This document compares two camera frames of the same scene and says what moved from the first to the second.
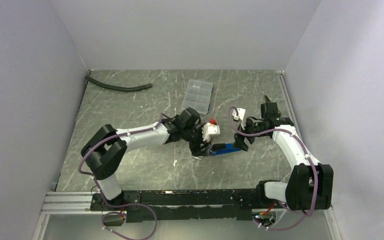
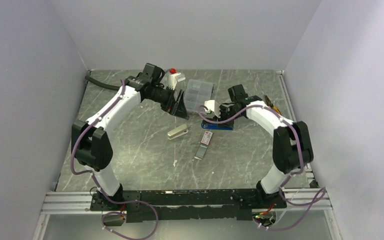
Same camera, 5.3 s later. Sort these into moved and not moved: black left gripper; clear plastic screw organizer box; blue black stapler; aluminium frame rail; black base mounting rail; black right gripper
Moved: black left gripper; black right gripper; blue black stapler
Not moved: aluminium frame rail; black base mounting rail; clear plastic screw organizer box
